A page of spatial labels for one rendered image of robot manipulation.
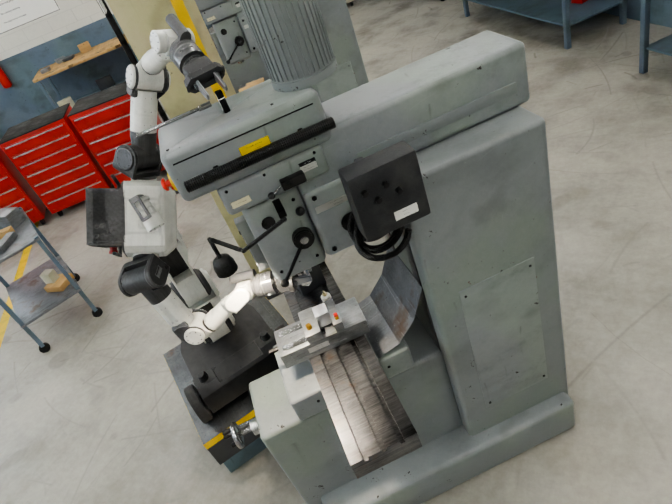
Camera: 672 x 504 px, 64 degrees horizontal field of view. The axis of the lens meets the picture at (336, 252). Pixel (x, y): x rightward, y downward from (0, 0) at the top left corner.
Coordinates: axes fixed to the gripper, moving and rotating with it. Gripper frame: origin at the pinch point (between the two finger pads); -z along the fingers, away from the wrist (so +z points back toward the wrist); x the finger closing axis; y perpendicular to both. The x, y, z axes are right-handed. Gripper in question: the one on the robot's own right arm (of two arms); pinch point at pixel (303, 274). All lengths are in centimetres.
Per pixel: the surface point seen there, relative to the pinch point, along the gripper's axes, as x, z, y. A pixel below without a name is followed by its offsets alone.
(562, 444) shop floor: -10, -83, 122
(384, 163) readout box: -25, -40, -49
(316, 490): -26, 27, 99
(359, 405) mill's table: -36.6, -10.7, 31.5
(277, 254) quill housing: -11.0, 1.8, -19.4
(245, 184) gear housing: -12.6, 0.9, -47.6
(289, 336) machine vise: -3.8, 14.0, 24.9
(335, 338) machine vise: -7.5, -3.7, 27.6
